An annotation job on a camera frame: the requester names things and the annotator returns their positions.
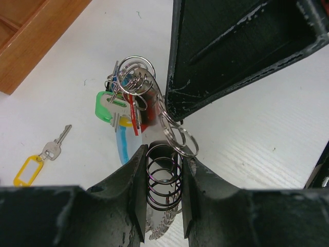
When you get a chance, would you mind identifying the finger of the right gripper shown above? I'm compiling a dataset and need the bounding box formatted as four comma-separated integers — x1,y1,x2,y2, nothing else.
165,0,328,121

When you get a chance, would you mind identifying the metal key organiser disc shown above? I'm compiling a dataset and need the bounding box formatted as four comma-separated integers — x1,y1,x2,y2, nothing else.
104,54,200,241

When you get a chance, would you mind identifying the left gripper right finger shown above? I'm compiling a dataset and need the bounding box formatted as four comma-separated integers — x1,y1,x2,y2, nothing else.
182,158,247,238

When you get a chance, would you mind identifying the wooden compartment tray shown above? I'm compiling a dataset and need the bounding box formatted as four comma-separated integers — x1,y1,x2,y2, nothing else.
1,1,90,95

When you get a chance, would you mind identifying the red tag key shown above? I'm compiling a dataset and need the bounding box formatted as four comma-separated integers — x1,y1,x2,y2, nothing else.
123,92,156,136

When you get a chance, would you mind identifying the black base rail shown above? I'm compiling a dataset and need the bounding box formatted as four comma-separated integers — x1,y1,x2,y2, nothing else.
304,143,329,189

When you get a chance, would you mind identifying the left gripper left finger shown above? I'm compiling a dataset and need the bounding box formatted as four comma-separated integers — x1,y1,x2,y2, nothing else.
87,145,149,243

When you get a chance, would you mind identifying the blue tag key on disc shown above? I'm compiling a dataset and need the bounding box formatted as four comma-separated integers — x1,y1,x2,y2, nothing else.
104,60,138,92

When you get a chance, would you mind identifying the yellow tag key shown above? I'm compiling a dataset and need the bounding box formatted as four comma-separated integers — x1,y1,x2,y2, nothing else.
13,125,72,187

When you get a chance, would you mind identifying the green tag key on disc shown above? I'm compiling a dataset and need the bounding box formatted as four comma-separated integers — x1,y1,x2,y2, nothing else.
95,91,127,123

